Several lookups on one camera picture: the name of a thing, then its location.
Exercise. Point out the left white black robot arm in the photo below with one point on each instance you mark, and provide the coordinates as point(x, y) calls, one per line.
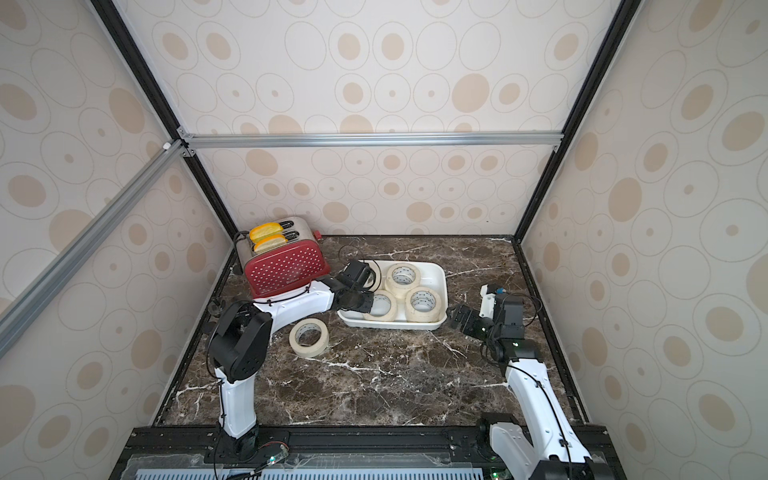
point(239, 344)

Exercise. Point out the horizontal aluminium frame bar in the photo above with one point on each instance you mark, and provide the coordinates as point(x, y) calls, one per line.
point(364, 140)

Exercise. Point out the black right corner post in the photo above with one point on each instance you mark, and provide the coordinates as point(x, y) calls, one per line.
point(608, 48)

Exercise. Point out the yellow toast slice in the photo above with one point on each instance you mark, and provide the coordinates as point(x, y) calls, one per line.
point(265, 230)
point(269, 243)

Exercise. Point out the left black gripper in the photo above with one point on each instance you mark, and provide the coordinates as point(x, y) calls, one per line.
point(368, 307)

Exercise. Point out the left diagonal aluminium bar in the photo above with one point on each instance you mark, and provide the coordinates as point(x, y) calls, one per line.
point(26, 308)

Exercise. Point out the black corner post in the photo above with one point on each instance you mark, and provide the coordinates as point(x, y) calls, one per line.
point(109, 15)
point(608, 48)

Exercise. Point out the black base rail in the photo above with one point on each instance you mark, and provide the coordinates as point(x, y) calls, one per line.
point(209, 446)

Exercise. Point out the yellow toast slice front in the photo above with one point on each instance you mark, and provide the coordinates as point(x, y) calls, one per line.
point(269, 243)

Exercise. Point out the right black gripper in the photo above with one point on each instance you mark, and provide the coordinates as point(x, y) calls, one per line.
point(479, 321)

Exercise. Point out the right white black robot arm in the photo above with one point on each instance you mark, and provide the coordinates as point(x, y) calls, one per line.
point(546, 447)

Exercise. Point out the beige masking tape roll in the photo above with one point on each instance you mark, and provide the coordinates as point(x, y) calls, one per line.
point(309, 338)
point(384, 307)
point(423, 305)
point(401, 278)

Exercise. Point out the red polka dot toaster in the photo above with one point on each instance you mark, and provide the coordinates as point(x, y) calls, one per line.
point(286, 268)

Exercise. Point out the yellow toast slice rear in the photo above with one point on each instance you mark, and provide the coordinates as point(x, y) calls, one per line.
point(265, 230)

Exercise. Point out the black left corner post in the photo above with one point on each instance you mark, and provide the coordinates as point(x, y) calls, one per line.
point(109, 15)

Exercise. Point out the white rectangular storage tray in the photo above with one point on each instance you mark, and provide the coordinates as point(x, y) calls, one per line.
point(433, 276)

